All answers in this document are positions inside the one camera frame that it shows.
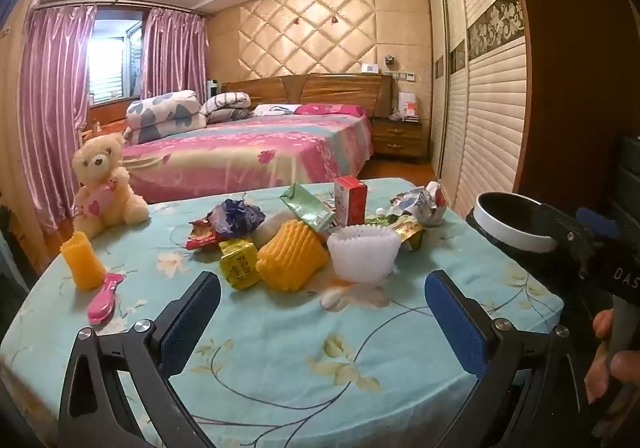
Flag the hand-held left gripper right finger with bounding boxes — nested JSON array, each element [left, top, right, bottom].
[[424, 270, 601, 448]]

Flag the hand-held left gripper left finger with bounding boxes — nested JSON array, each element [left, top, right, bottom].
[[59, 271, 222, 448]]

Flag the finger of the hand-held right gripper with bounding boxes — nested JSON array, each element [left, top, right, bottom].
[[575, 207, 620, 241], [542, 205, 588, 254]]

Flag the black bin with white rim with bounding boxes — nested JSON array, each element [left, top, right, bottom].
[[465, 190, 568, 261]]

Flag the red drink carton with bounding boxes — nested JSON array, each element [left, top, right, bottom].
[[333, 176, 368, 227]]

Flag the person's right hand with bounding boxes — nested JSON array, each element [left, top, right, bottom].
[[585, 308, 640, 406]]

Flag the yellow tea packet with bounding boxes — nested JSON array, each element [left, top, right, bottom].
[[219, 237, 263, 290]]

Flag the red snack wrapper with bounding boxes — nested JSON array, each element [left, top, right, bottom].
[[186, 215, 231, 251]]

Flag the gold snack wrapper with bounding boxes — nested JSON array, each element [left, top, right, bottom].
[[392, 221, 426, 252]]

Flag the white foam fruit net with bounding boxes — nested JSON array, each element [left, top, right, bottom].
[[326, 224, 402, 285]]

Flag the blue purple snack wrapper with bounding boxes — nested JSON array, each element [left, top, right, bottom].
[[209, 199, 267, 236]]

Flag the teal floral tablecloth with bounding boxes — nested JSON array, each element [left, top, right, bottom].
[[0, 177, 566, 448]]

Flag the orange plastic cup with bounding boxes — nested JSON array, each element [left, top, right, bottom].
[[60, 230, 108, 290]]

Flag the large yellow foam fruit net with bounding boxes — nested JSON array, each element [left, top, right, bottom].
[[256, 219, 331, 291]]

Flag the crumpled white paper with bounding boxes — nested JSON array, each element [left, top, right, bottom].
[[389, 180, 452, 229]]

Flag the brown wardrobe side panel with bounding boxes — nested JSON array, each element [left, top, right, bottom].
[[502, 0, 638, 229]]

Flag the cream teddy bear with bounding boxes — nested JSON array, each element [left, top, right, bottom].
[[72, 133, 151, 239]]

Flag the green drink carton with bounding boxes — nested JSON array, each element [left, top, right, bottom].
[[278, 183, 337, 235]]

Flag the cream slatted wardrobe doors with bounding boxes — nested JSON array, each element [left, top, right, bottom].
[[429, 0, 530, 221]]

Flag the bed with pink floral sheet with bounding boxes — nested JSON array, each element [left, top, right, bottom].
[[119, 114, 376, 205]]

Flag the wooden nightstand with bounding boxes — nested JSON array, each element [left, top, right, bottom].
[[371, 117, 432, 160]]

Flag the white and red box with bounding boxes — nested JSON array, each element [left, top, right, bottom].
[[399, 90, 419, 121]]

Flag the white pillow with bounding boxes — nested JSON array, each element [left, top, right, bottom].
[[251, 103, 302, 117]]

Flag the wide pink curtain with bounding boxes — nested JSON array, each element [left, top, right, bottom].
[[19, 4, 97, 231]]

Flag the pink pillow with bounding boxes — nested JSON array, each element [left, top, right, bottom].
[[294, 102, 369, 118]]

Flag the wooden headboard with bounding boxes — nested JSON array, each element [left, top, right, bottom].
[[221, 73, 394, 118]]

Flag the narrow pink curtain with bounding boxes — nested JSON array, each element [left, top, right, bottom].
[[141, 7, 209, 101]]

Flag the window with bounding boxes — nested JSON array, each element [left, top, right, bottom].
[[89, 17, 147, 105]]

